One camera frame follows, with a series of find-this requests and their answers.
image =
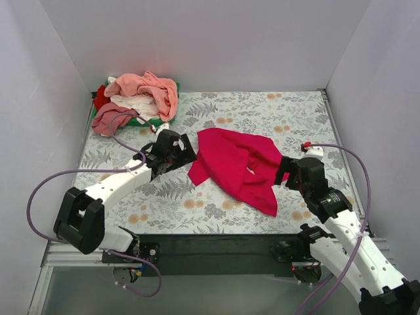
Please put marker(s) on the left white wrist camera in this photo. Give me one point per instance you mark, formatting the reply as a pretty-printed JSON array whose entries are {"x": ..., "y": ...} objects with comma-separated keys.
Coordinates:
[{"x": 159, "y": 128}]

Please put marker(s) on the magenta t shirt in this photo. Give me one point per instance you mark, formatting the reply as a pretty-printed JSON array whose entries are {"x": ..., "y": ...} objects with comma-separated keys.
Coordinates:
[{"x": 244, "y": 166}]

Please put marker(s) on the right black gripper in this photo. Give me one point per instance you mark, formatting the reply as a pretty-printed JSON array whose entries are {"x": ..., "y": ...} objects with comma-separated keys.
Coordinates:
[{"x": 285, "y": 170}]

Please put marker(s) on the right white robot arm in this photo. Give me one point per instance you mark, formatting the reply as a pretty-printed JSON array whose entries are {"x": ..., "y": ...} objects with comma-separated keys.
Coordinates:
[{"x": 349, "y": 253}]

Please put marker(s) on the white t shirt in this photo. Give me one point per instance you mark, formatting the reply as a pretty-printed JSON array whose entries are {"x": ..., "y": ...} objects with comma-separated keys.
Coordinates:
[{"x": 144, "y": 104}]

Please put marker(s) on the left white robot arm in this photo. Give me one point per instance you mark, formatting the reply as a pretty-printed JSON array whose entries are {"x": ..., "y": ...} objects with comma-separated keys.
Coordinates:
[{"x": 81, "y": 220}]

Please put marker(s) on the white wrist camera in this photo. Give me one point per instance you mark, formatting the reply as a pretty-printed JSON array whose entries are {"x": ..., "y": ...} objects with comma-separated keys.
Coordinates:
[
  {"x": 312, "y": 151},
  {"x": 159, "y": 128}
]

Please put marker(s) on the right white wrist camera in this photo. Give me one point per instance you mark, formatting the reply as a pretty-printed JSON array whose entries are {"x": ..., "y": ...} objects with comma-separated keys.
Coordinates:
[{"x": 312, "y": 151}]

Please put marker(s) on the aluminium frame rail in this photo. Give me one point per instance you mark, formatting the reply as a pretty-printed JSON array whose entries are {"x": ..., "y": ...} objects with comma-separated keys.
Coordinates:
[{"x": 70, "y": 282}]

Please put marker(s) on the red t shirt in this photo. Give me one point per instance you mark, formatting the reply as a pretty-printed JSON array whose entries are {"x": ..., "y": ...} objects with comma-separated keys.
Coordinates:
[{"x": 100, "y": 99}]

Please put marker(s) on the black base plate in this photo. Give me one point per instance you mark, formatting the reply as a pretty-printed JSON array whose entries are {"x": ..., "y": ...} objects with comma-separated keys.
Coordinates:
[{"x": 280, "y": 255}]

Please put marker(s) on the salmon pink t shirt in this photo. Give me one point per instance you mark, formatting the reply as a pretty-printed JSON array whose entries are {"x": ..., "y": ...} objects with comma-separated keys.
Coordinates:
[{"x": 163, "y": 90}]

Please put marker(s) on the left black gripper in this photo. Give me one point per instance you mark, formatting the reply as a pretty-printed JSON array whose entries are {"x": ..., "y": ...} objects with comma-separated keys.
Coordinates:
[{"x": 183, "y": 152}]

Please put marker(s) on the floral patterned table mat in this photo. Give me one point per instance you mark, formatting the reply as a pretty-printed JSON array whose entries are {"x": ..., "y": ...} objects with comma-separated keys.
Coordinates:
[{"x": 172, "y": 204}]

